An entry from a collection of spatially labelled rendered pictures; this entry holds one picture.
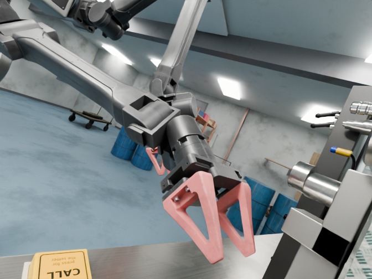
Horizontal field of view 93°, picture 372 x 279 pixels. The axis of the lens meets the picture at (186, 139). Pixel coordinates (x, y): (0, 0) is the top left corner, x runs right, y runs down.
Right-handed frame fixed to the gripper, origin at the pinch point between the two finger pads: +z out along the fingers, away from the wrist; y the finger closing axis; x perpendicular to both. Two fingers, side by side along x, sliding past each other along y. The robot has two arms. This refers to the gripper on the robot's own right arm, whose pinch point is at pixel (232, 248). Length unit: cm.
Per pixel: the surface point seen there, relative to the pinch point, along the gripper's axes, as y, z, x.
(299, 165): -8.5, -5.9, 9.5
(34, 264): 13.3, -7.1, -21.5
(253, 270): -36.3, 0.5, -20.4
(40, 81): 71, -756, -462
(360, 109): -6.3, -6.4, 18.1
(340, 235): -7.7, 2.3, 8.0
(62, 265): 10.0, -6.4, -21.0
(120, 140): -129, -321, -261
